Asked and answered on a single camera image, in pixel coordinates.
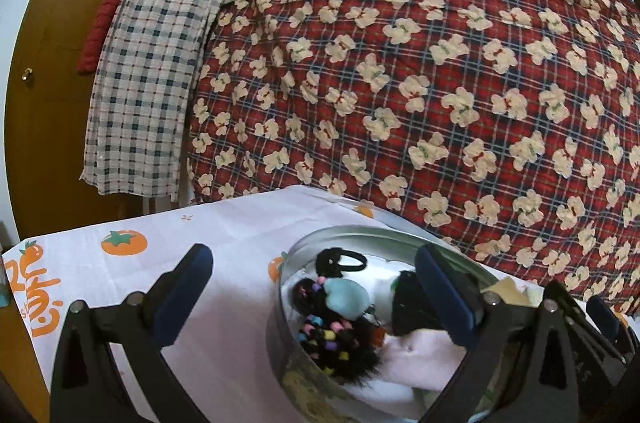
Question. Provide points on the black cloth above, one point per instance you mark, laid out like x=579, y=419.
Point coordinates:
x=411, y=310

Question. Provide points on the pink white folded towel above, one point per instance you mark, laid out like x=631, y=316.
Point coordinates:
x=413, y=370

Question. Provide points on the round metal tin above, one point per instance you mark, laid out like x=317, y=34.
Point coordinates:
x=366, y=255

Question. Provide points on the light blue plush keychain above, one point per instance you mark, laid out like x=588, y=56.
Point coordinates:
x=351, y=306

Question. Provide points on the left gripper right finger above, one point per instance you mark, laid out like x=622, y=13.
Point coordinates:
x=530, y=346

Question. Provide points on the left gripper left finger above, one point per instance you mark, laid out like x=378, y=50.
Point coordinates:
x=86, y=385

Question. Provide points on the checked hanging cloth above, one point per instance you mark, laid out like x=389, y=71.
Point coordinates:
x=141, y=90

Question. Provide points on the white fruit print tablecloth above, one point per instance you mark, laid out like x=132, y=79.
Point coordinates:
x=220, y=356

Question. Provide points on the black beaded fuzzy scrunchie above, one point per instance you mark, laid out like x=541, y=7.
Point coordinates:
x=344, y=355

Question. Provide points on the red plaid bear blanket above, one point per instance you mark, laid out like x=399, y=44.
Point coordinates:
x=509, y=128

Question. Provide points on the wooden door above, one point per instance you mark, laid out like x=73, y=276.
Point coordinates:
x=44, y=110

